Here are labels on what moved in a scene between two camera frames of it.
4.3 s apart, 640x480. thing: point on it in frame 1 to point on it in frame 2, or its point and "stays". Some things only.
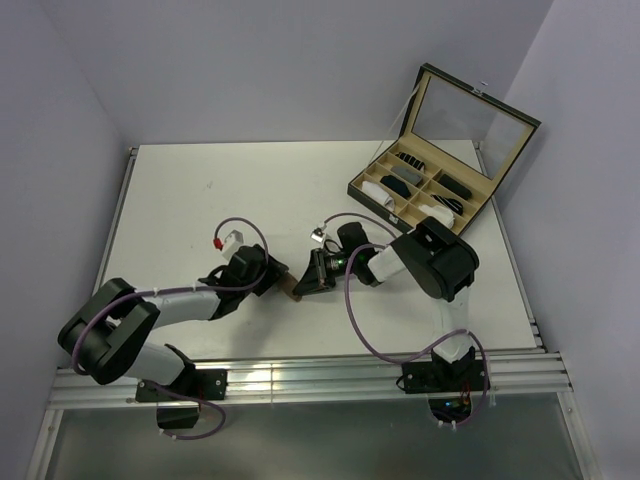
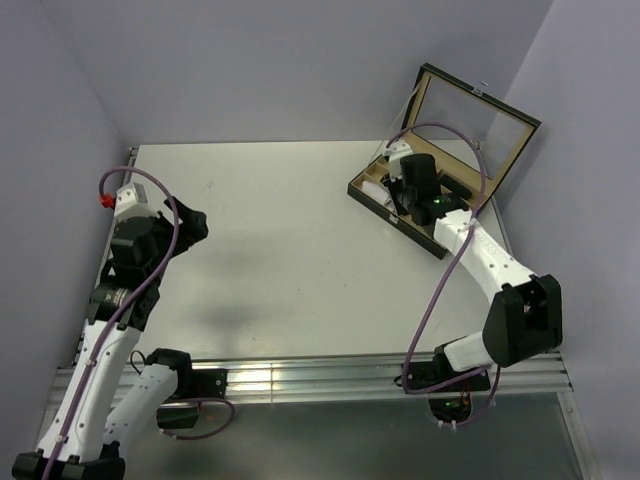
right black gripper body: x=337 y=264 to x=402 y=197
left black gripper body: x=272 y=275 to x=164 y=232
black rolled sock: x=455 y=186 stays
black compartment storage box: x=455 y=139 stays
